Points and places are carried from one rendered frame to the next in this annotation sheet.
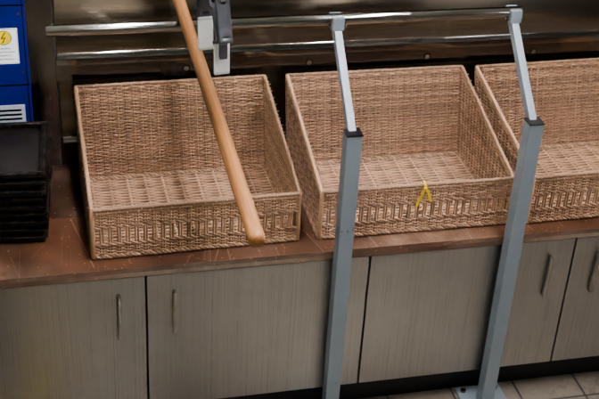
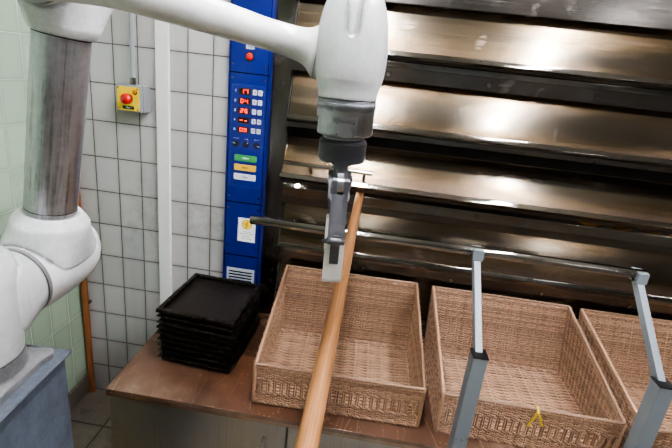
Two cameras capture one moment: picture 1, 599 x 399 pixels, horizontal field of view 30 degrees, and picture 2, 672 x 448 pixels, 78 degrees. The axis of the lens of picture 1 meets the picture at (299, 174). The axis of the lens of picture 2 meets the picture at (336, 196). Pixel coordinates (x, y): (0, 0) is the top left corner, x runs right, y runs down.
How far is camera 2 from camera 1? 1.50 m
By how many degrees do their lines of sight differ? 22
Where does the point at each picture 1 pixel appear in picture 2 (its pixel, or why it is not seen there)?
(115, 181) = (300, 335)
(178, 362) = not seen: outside the picture
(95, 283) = (248, 422)
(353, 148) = (477, 368)
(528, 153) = (653, 413)
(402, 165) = (512, 373)
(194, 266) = (326, 430)
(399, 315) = not seen: outside the picture
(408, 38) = (529, 278)
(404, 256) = not seen: outside the picture
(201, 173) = (360, 343)
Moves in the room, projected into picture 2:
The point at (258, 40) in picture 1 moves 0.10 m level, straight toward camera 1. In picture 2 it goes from (415, 258) to (412, 268)
